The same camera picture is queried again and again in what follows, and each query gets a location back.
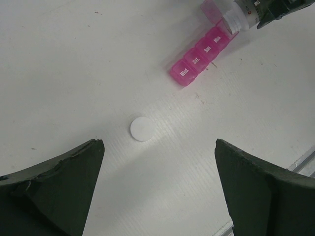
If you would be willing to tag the white pill bottle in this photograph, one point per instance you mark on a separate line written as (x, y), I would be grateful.
(243, 15)

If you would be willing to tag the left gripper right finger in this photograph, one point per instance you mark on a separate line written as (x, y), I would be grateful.
(264, 199)

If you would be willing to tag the pink weekly pill organizer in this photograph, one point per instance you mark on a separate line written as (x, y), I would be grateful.
(205, 50)

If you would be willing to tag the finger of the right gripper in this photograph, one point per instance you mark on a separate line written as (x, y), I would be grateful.
(272, 10)

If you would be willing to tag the white bottle cap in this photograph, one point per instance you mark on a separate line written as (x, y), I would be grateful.
(142, 129)

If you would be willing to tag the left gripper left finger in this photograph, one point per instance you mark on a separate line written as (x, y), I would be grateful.
(51, 198)

